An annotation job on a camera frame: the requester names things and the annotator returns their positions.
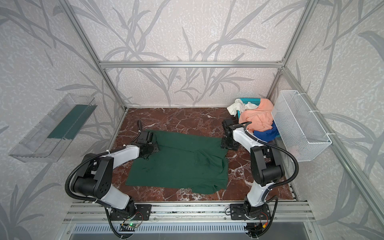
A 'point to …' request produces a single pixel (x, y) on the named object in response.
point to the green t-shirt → (183, 161)
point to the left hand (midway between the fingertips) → (157, 143)
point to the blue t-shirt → (268, 135)
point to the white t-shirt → (239, 106)
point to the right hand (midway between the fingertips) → (227, 142)
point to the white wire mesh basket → (302, 138)
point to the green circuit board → (133, 225)
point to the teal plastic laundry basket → (255, 101)
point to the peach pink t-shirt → (261, 117)
